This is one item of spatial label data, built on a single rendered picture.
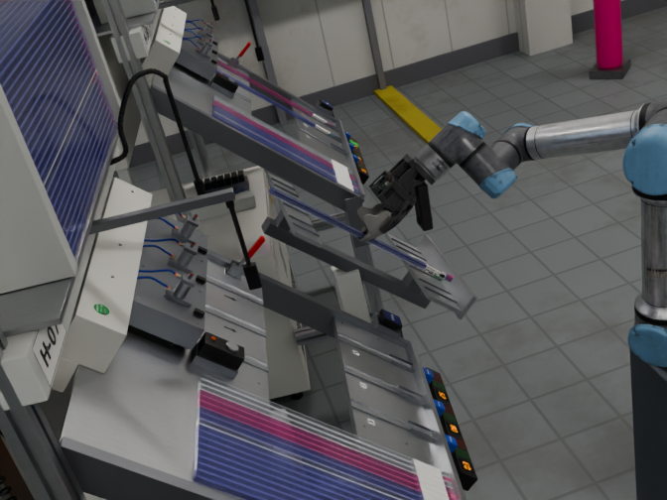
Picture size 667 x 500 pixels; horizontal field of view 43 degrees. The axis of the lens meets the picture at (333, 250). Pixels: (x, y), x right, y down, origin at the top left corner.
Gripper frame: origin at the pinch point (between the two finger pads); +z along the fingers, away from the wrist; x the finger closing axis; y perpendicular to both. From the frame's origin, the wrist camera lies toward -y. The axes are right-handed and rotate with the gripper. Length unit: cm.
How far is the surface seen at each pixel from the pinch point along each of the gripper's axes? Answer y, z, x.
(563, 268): -127, -33, -99
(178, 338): 35, 29, 43
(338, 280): -7.9, 12.9, -8.3
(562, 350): -116, -12, -53
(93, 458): 46, 38, 73
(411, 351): -20.2, 10.0, 15.5
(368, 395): -5.9, 18.4, 35.4
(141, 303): 44, 28, 42
